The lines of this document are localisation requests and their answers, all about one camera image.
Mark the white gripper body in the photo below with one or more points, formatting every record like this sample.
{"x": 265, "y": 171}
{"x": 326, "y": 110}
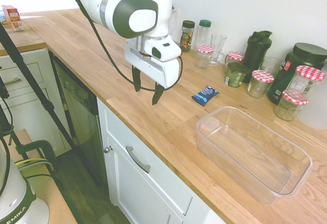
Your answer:
{"x": 153, "y": 68}

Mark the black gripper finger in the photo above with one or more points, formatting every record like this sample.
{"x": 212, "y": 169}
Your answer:
{"x": 157, "y": 94}
{"x": 136, "y": 81}

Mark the blue protein bar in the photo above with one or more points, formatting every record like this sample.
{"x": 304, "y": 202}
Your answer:
{"x": 204, "y": 95}

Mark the clear plastic rectangular container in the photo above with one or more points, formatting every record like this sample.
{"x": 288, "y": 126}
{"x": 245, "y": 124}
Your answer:
{"x": 255, "y": 155}

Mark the dark green protein powder tub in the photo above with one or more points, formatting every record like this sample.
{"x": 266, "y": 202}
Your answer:
{"x": 306, "y": 55}

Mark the spice jar dark green lid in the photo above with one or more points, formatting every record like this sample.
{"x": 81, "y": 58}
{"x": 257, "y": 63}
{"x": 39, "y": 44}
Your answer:
{"x": 187, "y": 37}

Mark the glass jar red checkered lid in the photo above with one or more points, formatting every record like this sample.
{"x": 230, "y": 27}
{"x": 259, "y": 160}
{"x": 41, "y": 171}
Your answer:
{"x": 259, "y": 85}
{"x": 306, "y": 81}
{"x": 290, "y": 109}
{"x": 235, "y": 56}
{"x": 203, "y": 58}

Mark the clear bottle green cap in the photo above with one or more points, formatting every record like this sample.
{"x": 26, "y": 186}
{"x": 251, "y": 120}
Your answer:
{"x": 203, "y": 35}

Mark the dark dishwasher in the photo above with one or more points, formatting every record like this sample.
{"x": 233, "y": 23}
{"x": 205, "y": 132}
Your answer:
{"x": 81, "y": 111}

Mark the tall clear glass mug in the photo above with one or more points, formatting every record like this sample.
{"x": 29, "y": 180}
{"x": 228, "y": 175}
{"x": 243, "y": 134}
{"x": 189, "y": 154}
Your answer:
{"x": 217, "y": 48}

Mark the silver cabinet knob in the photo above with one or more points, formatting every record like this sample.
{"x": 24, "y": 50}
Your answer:
{"x": 108, "y": 149}

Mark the green pesto jar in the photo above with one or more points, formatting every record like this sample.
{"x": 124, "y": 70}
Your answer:
{"x": 235, "y": 77}

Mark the white kitchen cabinet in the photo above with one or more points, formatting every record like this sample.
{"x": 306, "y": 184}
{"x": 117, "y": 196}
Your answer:
{"x": 143, "y": 196}

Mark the dark green shaker bottle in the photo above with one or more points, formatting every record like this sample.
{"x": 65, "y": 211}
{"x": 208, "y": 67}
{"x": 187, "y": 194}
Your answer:
{"x": 256, "y": 53}

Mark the white drawer cabinet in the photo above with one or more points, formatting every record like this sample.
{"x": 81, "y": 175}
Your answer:
{"x": 30, "y": 101}

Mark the black clamp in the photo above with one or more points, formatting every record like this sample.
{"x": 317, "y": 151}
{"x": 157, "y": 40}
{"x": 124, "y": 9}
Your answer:
{"x": 48, "y": 150}

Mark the clear drinking glass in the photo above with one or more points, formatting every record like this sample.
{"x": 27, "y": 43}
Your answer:
{"x": 270, "y": 64}

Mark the silver drawer pull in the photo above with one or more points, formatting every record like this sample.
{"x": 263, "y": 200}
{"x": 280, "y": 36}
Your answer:
{"x": 12, "y": 81}

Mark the wooden mounting board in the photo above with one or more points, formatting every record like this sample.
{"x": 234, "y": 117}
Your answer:
{"x": 51, "y": 203}

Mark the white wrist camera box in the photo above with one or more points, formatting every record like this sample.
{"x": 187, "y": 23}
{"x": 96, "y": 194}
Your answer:
{"x": 166, "y": 50}

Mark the black camera tripod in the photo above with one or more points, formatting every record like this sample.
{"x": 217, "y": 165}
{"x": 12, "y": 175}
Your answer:
{"x": 23, "y": 64}

